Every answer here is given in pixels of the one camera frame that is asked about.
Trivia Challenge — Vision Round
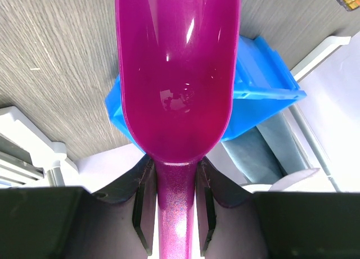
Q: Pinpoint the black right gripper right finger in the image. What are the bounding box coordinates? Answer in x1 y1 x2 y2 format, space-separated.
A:
195 157 250 256

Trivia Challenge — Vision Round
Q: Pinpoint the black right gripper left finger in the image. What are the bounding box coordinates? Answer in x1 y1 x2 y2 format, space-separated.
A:
92 156 156 256

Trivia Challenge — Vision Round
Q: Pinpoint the white shirt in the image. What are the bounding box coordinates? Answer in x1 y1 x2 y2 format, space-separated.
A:
241 168 320 193

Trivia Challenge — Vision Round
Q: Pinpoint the magenta plastic scoop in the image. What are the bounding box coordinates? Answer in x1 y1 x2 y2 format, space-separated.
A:
115 0 241 258

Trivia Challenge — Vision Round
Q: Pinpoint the blue bin of lollipops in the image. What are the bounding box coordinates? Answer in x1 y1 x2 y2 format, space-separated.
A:
105 34 306 145

